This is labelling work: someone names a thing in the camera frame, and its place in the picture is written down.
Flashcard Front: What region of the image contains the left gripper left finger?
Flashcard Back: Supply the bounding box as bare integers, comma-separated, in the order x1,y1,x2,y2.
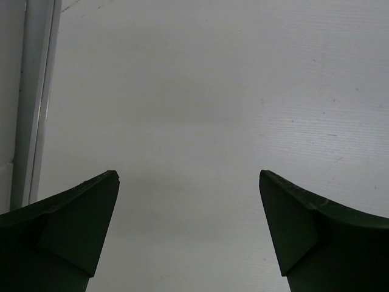
1,170,119,291

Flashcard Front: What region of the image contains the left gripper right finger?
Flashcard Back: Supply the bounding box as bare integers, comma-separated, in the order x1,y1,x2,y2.
259,170,388,291

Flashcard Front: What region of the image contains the grey side frame rail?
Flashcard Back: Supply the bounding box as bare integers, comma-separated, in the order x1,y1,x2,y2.
10,0,62,210

